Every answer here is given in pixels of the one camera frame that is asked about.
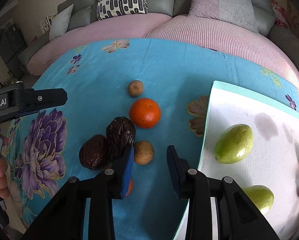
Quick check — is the orange tangerine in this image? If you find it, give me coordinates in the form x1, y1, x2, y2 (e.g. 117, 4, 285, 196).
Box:
129, 98, 161, 129
125, 179, 133, 196

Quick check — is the brown longan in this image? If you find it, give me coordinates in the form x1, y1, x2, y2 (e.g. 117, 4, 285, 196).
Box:
133, 140, 154, 165
128, 80, 144, 97

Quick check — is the oval green jujube fruit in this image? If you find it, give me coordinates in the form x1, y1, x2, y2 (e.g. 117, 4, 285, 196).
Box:
214, 124, 254, 164

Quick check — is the round green apple-like fruit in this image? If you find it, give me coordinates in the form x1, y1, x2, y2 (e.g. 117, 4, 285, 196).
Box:
243, 185, 274, 215

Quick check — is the person's left hand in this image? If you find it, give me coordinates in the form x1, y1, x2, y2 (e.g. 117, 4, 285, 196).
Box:
0, 154, 10, 199

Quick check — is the teal shallow tray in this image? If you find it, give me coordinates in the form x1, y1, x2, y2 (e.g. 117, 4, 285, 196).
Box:
177, 80, 299, 239

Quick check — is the floral blue tablecloth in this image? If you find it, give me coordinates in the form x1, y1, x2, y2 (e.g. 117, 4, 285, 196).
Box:
4, 38, 299, 239

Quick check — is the light grey small cushion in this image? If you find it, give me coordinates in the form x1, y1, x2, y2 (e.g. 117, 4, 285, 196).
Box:
49, 4, 74, 41

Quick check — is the pink sofa seat cover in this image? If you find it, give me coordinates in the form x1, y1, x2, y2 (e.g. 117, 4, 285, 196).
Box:
19, 13, 299, 89

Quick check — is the grey sofa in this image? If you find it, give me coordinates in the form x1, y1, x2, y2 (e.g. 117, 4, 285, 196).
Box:
18, 0, 299, 68

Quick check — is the pink and grey cushion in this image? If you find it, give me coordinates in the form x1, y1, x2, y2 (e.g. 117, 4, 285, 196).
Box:
188, 0, 258, 33

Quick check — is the pink floral cloth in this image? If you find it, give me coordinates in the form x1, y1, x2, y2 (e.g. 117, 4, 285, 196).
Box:
271, 0, 290, 30

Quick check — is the brown patterned curtain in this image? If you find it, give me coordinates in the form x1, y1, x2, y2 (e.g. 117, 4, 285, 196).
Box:
287, 0, 299, 39

